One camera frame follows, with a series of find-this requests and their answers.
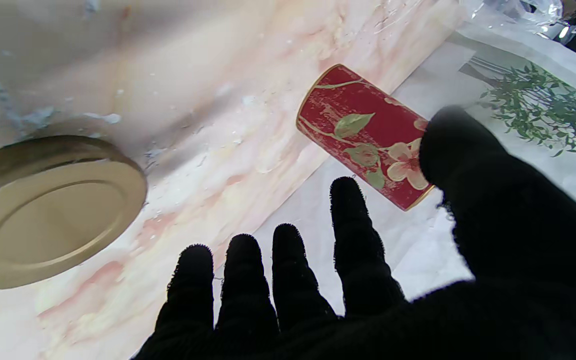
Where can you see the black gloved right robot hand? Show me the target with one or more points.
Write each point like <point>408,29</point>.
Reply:
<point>518,280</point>

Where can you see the clear plastic tea bag pouch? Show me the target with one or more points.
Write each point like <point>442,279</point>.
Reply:
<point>518,15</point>

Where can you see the red floral tea canister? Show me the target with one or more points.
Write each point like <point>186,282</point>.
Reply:
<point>358,120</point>

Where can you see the brown round canister lid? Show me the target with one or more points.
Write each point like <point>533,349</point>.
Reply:
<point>48,215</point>

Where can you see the white wrinkled backdrop cloth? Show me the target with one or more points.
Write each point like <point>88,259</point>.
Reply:
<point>418,240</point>

